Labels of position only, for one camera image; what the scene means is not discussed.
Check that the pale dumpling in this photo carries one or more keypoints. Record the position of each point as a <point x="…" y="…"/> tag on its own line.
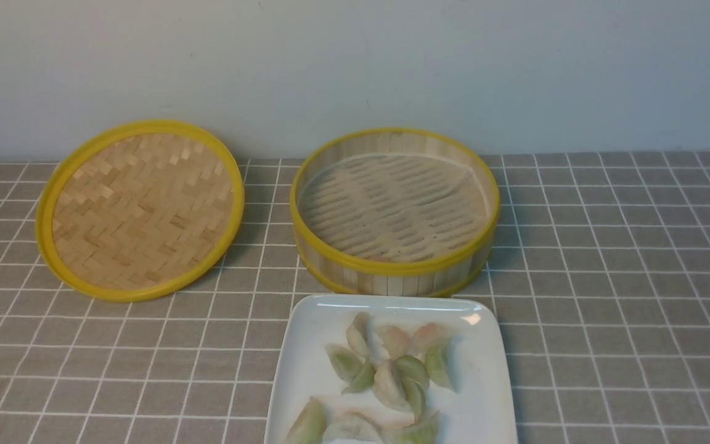
<point x="356" y="335"/>

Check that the pink dumpling on plate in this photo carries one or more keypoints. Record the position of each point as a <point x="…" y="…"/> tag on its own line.
<point x="429" y="335"/>

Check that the green dumpling plate right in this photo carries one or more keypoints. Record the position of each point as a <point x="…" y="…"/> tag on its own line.
<point x="436" y="364"/>

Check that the pale green dumpling plate centre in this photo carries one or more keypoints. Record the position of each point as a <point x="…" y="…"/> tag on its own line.
<point x="398" y="392"/>

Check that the white dumpling plate bottom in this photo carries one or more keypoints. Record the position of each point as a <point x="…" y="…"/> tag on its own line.
<point x="353" y="426"/>

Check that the green dumpling plate bottom left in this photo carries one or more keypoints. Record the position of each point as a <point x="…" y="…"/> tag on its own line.
<point x="310" y="425"/>

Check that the white square plate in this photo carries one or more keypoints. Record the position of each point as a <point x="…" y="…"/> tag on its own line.
<point x="480" y="407"/>

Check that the yellow-rimmed bamboo steamer basket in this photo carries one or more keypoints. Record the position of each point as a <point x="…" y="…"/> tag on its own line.
<point x="394" y="212"/>

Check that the yellow-rimmed woven bamboo lid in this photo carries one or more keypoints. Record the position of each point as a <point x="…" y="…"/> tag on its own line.
<point x="140" y="211"/>

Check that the grey checked tablecloth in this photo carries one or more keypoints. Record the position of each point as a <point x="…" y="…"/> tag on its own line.
<point x="600" y="280"/>

